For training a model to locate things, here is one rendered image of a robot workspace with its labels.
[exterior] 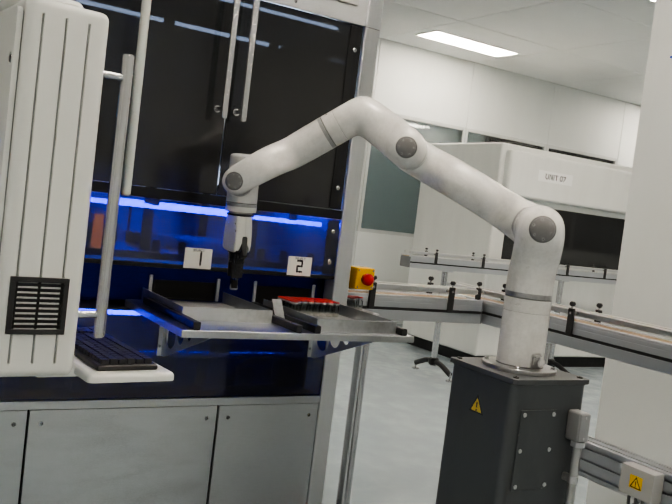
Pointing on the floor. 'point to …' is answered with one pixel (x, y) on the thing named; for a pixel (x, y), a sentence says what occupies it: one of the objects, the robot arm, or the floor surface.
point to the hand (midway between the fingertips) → (235, 269)
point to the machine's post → (333, 290)
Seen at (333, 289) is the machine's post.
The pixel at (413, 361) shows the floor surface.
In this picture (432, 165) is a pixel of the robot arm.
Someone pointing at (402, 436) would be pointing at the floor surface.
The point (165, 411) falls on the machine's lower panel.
